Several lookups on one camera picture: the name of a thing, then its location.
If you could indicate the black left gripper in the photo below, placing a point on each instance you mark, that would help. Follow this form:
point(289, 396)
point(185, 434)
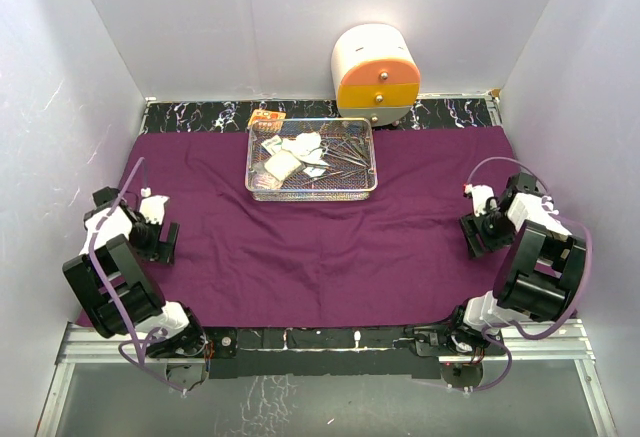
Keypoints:
point(165, 250)

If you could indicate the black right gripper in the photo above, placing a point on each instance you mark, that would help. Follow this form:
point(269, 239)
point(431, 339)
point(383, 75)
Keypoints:
point(471, 227)

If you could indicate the purple cloth drape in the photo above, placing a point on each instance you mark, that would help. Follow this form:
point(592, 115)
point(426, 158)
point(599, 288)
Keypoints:
point(398, 257)

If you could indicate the white gauze pack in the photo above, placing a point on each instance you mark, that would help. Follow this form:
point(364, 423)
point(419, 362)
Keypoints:
point(282, 165)

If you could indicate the metal mesh instrument tray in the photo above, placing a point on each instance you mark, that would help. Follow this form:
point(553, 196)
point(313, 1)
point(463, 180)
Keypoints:
point(343, 181)

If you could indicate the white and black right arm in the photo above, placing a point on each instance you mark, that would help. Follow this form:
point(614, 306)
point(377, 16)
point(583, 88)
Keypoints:
point(542, 274)

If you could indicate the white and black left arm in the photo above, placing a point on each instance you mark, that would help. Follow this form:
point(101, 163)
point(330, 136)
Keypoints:
point(120, 240)

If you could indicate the steel surgical forceps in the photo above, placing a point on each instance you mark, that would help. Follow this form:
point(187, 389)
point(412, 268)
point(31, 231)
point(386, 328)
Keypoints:
point(353, 149)

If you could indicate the steel surgical scissors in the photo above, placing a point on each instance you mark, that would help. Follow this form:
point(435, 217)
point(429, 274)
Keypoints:
point(319, 156)

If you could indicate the pink packet in tray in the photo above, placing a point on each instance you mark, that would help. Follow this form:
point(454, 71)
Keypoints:
point(265, 181)

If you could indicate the small white green packet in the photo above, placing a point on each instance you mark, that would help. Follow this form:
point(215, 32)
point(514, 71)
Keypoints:
point(272, 145)

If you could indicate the orange circuit board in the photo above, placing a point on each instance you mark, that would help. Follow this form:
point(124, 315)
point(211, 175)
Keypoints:
point(266, 120)

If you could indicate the small white blue packet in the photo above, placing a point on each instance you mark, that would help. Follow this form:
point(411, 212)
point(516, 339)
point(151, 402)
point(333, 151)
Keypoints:
point(313, 171)

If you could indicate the white crumpled gauze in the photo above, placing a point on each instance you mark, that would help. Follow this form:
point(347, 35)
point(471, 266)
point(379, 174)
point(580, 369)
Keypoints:
point(303, 145)

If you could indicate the round three-drawer mini cabinet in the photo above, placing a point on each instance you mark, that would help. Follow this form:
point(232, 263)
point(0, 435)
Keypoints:
point(374, 74)

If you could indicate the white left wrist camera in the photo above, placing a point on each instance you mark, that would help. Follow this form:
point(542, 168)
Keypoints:
point(152, 206)

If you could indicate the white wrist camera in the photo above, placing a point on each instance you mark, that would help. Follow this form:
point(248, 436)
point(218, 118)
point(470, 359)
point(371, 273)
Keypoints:
point(152, 206)
point(479, 196)

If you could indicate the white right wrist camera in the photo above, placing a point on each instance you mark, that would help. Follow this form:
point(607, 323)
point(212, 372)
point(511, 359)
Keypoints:
point(479, 196)

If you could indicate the aluminium frame rail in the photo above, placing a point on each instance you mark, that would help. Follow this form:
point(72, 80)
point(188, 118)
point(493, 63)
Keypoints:
point(548, 387)

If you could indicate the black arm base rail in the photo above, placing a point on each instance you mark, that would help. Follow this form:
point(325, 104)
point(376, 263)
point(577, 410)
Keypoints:
point(418, 351)

